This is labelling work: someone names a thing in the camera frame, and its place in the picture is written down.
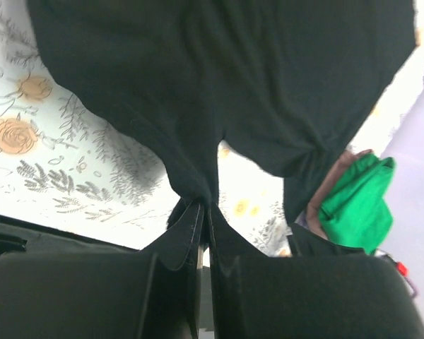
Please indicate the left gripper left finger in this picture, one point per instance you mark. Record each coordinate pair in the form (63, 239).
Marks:
(172, 307)

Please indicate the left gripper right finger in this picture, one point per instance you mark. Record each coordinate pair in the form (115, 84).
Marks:
(250, 299)

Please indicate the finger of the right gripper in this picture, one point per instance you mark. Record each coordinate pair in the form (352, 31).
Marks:
(305, 243)

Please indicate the lilac folded t shirt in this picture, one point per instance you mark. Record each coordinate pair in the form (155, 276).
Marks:
(305, 221)

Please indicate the green folded t shirt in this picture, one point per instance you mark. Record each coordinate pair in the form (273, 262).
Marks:
(354, 213)

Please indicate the floral table mat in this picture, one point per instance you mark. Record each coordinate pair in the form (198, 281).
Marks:
(65, 168)

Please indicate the black t shirt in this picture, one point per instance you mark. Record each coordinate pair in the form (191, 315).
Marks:
(286, 84)

